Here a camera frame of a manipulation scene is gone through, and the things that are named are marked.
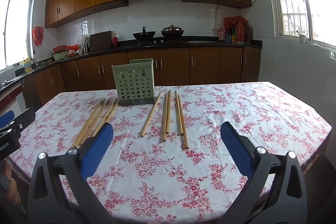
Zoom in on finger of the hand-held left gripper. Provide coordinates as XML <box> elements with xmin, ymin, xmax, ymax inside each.
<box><xmin>0</xmin><ymin>108</ymin><xmax>36</xmax><ymax>135</ymax></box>

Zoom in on white wall cable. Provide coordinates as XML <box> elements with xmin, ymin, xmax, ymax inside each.
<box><xmin>214</xmin><ymin>0</ymin><xmax>265</xmax><ymax>30</ymax></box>

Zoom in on wooden base cabinets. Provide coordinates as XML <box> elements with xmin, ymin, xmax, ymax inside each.
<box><xmin>22</xmin><ymin>46</ymin><xmax>261</xmax><ymax>106</ymax></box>

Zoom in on green basin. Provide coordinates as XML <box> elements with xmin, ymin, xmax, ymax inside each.
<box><xmin>52</xmin><ymin>51</ymin><xmax>69</xmax><ymax>62</ymax></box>

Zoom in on green perforated chopstick holder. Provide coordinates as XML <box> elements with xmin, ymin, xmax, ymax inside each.
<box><xmin>112</xmin><ymin>59</ymin><xmax>156</xmax><ymax>106</ymax></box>

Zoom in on black wok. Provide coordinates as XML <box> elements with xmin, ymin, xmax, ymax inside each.
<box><xmin>133</xmin><ymin>26</ymin><xmax>156</xmax><ymax>43</ymax></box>

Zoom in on large orange bottle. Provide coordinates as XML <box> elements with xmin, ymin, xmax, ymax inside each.
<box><xmin>236</xmin><ymin>22</ymin><xmax>246</xmax><ymax>44</ymax></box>

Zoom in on white plastic bag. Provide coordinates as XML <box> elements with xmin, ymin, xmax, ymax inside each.
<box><xmin>76</xmin><ymin>35</ymin><xmax>90</xmax><ymax>49</ymax></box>

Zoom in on dark cutting board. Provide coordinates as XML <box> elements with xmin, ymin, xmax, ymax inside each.
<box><xmin>89</xmin><ymin>30</ymin><xmax>112</xmax><ymax>51</ymax></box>

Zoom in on black kitchen countertop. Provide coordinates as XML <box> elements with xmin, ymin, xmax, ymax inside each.
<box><xmin>0</xmin><ymin>39</ymin><xmax>263</xmax><ymax>93</ymax></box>

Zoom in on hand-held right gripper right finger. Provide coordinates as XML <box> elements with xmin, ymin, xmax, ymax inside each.
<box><xmin>218</xmin><ymin>121</ymin><xmax>308</xmax><ymax>224</ymax></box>

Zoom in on dark lidded pot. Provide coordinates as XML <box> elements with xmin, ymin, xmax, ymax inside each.
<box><xmin>161</xmin><ymin>25</ymin><xmax>184</xmax><ymax>38</ymax></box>

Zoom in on barred kitchen window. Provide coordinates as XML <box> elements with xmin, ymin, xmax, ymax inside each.
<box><xmin>265</xmin><ymin>0</ymin><xmax>336</xmax><ymax>51</ymax></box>

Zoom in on sliding kitchen window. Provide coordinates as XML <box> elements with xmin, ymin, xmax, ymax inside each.
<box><xmin>0</xmin><ymin>0</ymin><xmax>35</xmax><ymax>72</ymax></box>

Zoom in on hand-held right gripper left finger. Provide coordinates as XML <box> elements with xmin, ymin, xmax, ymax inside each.
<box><xmin>27</xmin><ymin>123</ymin><xmax>117</xmax><ymax>224</ymax></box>

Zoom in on person's left hand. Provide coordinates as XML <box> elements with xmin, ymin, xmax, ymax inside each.
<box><xmin>0</xmin><ymin>161</ymin><xmax>22</xmax><ymax>214</ymax></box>

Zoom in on red floral white tablecloth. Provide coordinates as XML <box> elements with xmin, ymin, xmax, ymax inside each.
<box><xmin>7</xmin><ymin>81</ymin><xmax>332</xmax><ymax>224</ymax></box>

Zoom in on gas stove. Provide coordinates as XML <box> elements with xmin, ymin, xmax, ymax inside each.
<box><xmin>131</xmin><ymin>39</ymin><xmax>188</xmax><ymax>46</ymax></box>

